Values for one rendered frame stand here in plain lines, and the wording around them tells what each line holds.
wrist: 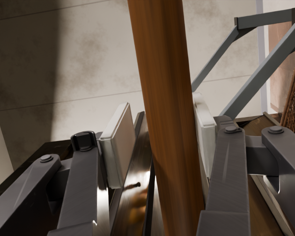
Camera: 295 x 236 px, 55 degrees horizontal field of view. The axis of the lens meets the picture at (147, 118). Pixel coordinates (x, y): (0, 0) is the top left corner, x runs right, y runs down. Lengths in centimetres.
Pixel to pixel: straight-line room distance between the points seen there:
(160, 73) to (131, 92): 375
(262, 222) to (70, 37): 348
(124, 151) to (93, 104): 388
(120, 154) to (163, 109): 3
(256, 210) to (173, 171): 84
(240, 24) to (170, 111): 90
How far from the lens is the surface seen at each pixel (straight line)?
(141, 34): 16
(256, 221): 97
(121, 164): 16
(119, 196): 88
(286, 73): 173
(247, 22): 106
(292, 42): 60
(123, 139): 17
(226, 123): 16
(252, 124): 176
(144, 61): 16
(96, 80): 397
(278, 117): 185
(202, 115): 15
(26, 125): 449
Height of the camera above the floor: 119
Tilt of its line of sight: 6 degrees up
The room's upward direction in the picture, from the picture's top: 97 degrees counter-clockwise
